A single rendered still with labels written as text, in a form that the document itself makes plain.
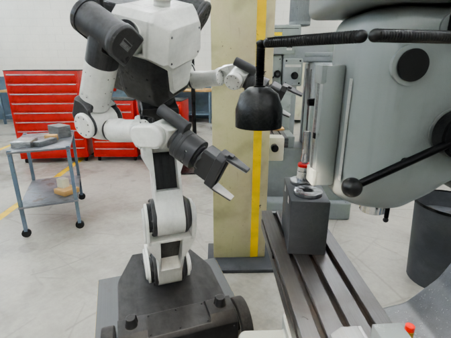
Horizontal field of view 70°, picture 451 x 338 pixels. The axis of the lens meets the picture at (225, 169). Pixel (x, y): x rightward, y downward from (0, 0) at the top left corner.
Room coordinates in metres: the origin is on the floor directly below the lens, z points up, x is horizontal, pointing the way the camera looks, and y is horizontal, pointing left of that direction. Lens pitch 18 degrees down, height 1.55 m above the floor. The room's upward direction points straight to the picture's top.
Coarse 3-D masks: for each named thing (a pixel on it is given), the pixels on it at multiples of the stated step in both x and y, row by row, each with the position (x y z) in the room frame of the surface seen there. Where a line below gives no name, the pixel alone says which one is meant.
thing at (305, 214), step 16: (288, 192) 0.98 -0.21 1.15; (304, 192) 0.93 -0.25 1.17; (320, 192) 0.93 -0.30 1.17; (288, 208) 0.95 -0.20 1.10; (304, 208) 0.90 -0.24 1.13; (320, 208) 0.89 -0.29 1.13; (288, 224) 0.93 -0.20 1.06; (304, 224) 0.90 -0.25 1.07; (320, 224) 0.89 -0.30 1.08; (288, 240) 0.90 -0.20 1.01; (304, 240) 0.90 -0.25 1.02; (320, 240) 0.89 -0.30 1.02
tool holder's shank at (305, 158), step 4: (304, 132) 1.05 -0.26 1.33; (308, 132) 1.04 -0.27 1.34; (304, 136) 1.05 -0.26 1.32; (308, 136) 1.04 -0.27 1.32; (304, 140) 1.05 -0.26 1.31; (308, 140) 1.04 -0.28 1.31; (304, 144) 1.05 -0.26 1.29; (308, 144) 1.04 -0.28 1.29; (304, 148) 1.05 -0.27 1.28; (308, 148) 1.04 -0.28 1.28; (304, 152) 1.04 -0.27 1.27; (308, 152) 1.04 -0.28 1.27; (304, 156) 1.04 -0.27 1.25; (308, 156) 1.04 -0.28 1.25; (304, 160) 1.04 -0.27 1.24; (308, 160) 1.04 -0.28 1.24
